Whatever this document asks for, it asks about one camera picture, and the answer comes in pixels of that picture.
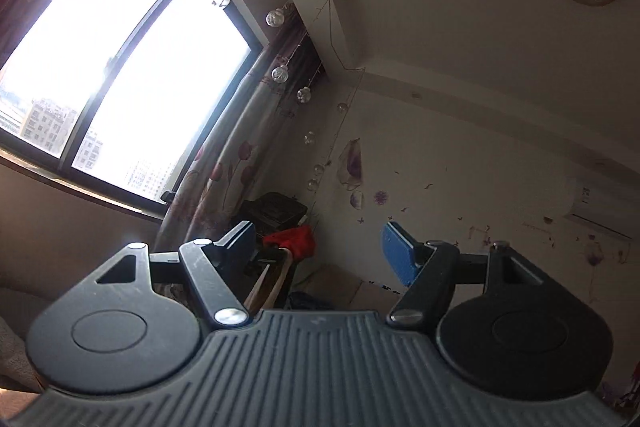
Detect dark storage box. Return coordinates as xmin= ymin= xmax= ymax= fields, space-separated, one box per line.
xmin=238 ymin=192 xmax=308 ymax=237

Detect red cloth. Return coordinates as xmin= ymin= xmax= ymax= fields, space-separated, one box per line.
xmin=262 ymin=225 xmax=316 ymax=262

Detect floral curtain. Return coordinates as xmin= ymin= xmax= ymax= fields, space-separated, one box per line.
xmin=154 ymin=15 xmax=321 ymax=251

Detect window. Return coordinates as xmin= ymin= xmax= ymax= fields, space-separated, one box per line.
xmin=1 ymin=0 xmax=262 ymax=213

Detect wooden folded frame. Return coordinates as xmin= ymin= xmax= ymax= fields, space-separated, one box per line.
xmin=243 ymin=248 xmax=293 ymax=317

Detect wall air conditioner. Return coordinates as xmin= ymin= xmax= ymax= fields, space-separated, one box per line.
xmin=563 ymin=178 xmax=639 ymax=242

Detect purple flower wall sticker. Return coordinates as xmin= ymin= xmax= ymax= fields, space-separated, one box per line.
xmin=336 ymin=139 xmax=363 ymax=191

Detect glass ball string lights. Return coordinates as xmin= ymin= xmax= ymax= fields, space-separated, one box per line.
xmin=193 ymin=3 xmax=322 ymax=197

